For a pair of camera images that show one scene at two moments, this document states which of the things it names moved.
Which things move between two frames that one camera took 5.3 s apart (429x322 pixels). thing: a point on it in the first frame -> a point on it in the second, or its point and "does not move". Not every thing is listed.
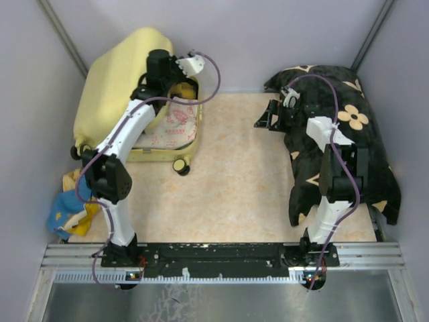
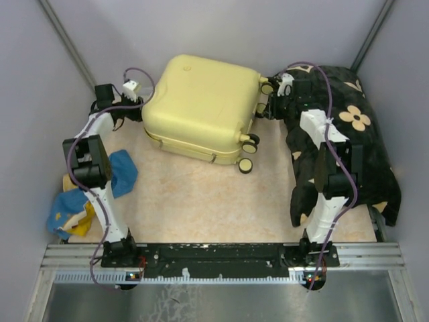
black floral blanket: (343, 100) does not move
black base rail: (220, 260) does not move
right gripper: (277, 109) -> (271, 111)
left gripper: (172, 62) -> (138, 114)
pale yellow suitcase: (108, 83) -> (204, 108)
